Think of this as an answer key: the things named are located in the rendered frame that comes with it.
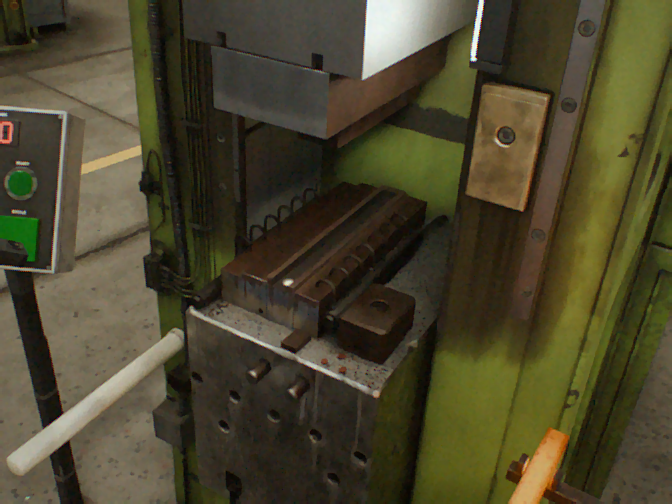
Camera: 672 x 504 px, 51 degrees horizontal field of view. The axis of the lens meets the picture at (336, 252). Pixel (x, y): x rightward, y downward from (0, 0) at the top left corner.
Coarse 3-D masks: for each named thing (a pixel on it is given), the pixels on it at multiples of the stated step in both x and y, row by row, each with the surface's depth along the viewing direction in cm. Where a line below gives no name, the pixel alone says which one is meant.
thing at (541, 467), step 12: (552, 432) 97; (540, 444) 95; (552, 444) 95; (564, 444) 95; (540, 456) 93; (552, 456) 93; (528, 468) 91; (540, 468) 92; (552, 468) 92; (528, 480) 90; (540, 480) 90; (516, 492) 88; (528, 492) 88; (540, 492) 88
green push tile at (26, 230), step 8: (0, 216) 121; (8, 216) 121; (0, 224) 121; (8, 224) 121; (16, 224) 121; (24, 224) 121; (32, 224) 121; (0, 232) 121; (8, 232) 121; (16, 232) 121; (24, 232) 121; (32, 232) 121; (16, 240) 121; (24, 240) 121; (32, 240) 121; (32, 248) 121; (32, 256) 121
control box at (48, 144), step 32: (32, 128) 121; (64, 128) 121; (0, 160) 122; (32, 160) 121; (64, 160) 122; (0, 192) 122; (32, 192) 121; (64, 192) 123; (64, 224) 124; (64, 256) 125
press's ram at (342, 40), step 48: (192, 0) 100; (240, 0) 96; (288, 0) 92; (336, 0) 88; (384, 0) 90; (432, 0) 103; (240, 48) 99; (288, 48) 95; (336, 48) 91; (384, 48) 94
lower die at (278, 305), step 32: (352, 192) 147; (288, 224) 136; (320, 224) 135; (416, 224) 143; (256, 256) 126; (288, 256) 124; (224, 288) 124; (256, 288) 119; (288, 288) 116; (320, 288) 116; (288, 320) 119; (320, 320) 116
